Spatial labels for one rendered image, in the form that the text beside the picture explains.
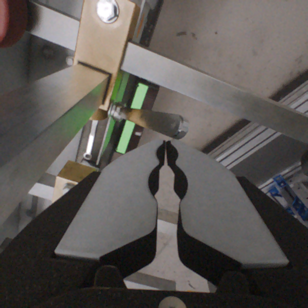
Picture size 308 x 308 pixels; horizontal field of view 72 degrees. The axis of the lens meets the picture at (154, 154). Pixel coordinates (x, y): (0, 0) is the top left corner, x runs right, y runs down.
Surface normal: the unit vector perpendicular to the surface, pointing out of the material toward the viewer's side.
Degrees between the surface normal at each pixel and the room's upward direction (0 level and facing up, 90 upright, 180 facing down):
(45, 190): 0
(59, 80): 90
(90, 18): 0
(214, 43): 0
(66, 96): 90
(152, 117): 76
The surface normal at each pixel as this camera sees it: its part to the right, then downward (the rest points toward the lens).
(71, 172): 0.35, -0.80
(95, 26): -0.04, 0.51
